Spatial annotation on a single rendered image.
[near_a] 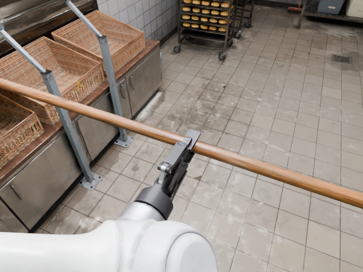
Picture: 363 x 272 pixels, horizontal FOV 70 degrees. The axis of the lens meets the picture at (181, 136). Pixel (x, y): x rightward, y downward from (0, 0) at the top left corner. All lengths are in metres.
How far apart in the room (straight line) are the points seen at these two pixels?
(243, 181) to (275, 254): 0.56
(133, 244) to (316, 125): 2.59
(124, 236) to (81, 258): 0.04
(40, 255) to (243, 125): 2.35
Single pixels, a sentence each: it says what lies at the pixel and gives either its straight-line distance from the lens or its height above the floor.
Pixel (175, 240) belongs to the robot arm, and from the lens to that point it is 0.27.
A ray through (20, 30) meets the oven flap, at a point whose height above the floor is 0.95.
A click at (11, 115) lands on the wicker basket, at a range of 1.92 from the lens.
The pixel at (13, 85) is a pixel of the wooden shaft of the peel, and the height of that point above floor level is 1.21.
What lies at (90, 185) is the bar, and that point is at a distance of 2.12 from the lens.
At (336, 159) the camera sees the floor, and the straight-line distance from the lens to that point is 2.53.
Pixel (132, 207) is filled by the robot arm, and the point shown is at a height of 1.23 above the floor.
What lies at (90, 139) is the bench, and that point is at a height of 0.30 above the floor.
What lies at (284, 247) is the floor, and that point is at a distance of 1.90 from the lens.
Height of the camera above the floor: 1.65
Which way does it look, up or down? 44 degrees down
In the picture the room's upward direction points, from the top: straight up
